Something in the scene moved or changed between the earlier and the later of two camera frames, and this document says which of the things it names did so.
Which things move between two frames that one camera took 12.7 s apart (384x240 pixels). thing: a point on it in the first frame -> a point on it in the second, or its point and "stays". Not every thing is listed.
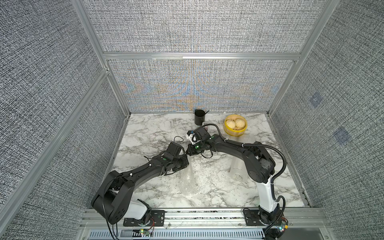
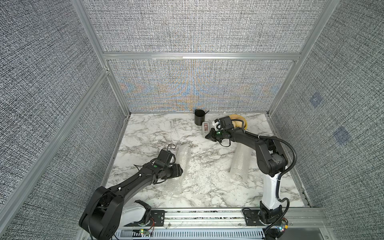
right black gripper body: x=196 y=148 -> x=216 y=135
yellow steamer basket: x=235 y=125 stays
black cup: x=199 y=117 stays
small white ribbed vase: x=190 y=182 -> x=175 y=185
